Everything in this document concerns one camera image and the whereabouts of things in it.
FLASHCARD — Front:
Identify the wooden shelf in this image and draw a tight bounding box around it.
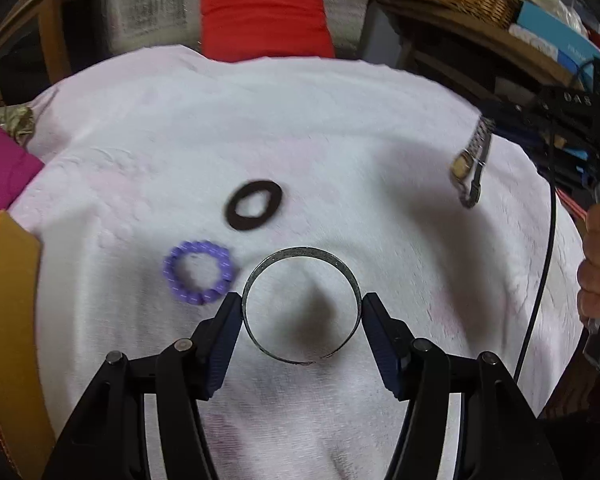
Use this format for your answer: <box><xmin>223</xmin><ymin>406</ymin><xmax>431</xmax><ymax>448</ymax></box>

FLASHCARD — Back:
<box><xmin>375</xmin><ymin>0</ymin><xmax>586</xmax><ymax>92</ymax></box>

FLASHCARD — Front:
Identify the red cushion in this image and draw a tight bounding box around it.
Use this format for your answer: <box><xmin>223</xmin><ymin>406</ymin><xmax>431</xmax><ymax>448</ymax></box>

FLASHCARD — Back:
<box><xmin>199</xmin><ymin>0</ymin><xmax>336</xmax><ymax>63</ymax></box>

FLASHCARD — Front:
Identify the orange box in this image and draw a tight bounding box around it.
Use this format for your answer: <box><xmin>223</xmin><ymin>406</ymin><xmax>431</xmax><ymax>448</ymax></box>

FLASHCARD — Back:
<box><xmin>0</xmin><ymin>210</ymin><xmax>56</xmax><ymax>480</ymax></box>

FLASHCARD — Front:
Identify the purple bead bracelet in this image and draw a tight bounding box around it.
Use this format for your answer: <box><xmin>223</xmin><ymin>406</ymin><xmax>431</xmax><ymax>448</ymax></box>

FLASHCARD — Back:
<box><xmin>163</xmin><ymin>241</ymin><xmax>237</xmax><ymax>306</ymax></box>

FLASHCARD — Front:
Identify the pink cushion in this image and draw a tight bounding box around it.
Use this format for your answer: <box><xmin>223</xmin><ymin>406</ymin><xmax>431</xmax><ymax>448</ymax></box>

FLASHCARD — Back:
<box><xmin>0</xmin><ymin>107</ymin><xmax>46</xmax><ymax>226</ymax></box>

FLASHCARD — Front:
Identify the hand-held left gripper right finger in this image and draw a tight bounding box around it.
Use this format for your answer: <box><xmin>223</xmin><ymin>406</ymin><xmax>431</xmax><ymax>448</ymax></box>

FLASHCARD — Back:
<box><xmin>361</xmin><ymin>292</ymin><xmax>566</xmax><ymax>480</ymax></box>

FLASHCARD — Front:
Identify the metal wristwatch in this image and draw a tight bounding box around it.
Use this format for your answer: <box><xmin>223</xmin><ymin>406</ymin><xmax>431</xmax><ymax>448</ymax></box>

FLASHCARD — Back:
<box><xmin>449</xmin><ymin>116</ymin><xmax>497</xmax><ymax>210</ymax></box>

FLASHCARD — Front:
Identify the black hair tie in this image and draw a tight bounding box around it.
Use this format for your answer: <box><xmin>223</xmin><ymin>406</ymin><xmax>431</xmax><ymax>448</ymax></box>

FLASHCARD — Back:
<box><xmin>224</xmin><ymin>180</ymin><xmax>284</xmax><ymax>232</ymax></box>

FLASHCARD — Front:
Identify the silver bangle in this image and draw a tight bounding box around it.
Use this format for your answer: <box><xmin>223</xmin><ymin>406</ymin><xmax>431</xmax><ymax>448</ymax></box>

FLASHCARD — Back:
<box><xmin>242</xmin><ymin>246</ymin><xmax>362</xmax><ymax>365</ymax></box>

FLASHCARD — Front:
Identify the person's right hand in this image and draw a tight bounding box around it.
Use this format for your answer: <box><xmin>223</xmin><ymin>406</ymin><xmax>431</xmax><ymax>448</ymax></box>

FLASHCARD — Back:
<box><xmin>577</xmin><ymin>204</ymin><xmax>600</xmax><ymax>321</ymax></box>

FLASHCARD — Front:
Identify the gold patterned cloth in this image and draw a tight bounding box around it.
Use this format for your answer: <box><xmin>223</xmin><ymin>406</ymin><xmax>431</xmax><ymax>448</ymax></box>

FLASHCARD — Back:
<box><xmin>0</xmin><ymin>104</ymin><xmax>36</xmax><ymax>148</ymax></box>

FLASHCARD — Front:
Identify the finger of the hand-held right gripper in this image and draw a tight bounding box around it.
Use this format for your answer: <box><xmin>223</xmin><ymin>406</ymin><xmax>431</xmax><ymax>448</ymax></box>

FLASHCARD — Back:
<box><xmin>482</xmin><ymin>99</ymin><xmax>551</xmax><ymax>133</ymax></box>

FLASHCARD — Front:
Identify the blue cardboard box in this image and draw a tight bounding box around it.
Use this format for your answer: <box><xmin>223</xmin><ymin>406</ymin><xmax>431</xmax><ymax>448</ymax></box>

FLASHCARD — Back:
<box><xmin>516</xmin><ymin>1</ymin><xmax>600</xmax><ymax>73</ymax></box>

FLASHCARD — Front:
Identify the wooden chair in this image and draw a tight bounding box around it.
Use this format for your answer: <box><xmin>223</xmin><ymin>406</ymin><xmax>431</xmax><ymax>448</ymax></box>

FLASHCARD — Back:
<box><xmin>0</xmin><ymin>0</ymin><xmax>95</xmax><ymax>106</ymax></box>

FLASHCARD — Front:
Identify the black cable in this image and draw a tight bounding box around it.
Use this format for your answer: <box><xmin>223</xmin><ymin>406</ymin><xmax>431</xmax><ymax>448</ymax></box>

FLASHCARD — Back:
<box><xmin>512</xmin><ymin>125</ymin><xmax>558</xmax><ymax>383</ymax></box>

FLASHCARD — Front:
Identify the silver insulation board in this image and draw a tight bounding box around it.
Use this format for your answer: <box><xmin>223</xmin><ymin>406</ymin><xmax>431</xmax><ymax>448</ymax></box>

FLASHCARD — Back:
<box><xmin>102</xmin><ymin>0</ymin><xmax>371</xmax><ymax>61</ymax></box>

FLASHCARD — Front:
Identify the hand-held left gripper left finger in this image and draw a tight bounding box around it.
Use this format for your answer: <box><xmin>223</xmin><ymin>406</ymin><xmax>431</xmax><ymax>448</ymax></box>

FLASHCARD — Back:
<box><xmin>41</xmin><ymin>292</ymin><xmax>243</xmax><ymax>480</ymax></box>

